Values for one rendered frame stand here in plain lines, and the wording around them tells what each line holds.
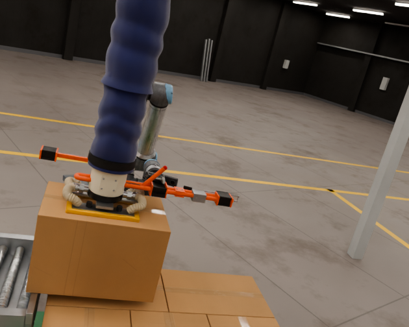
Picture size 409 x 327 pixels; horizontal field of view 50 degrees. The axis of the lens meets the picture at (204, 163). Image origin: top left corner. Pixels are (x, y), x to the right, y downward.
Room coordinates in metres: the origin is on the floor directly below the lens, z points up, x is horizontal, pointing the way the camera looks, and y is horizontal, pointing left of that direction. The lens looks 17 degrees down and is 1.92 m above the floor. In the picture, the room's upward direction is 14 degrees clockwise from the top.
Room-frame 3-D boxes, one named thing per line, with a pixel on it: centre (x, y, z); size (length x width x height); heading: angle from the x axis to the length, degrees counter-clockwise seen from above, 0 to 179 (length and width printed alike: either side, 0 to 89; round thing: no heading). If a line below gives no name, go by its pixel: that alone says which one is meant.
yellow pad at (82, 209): (1.87, 0.41, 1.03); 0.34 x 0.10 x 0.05; 107
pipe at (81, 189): (1.96, 0.44, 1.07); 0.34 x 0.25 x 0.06; 107
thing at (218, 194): (2.13, -0.14, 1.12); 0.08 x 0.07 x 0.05; 107
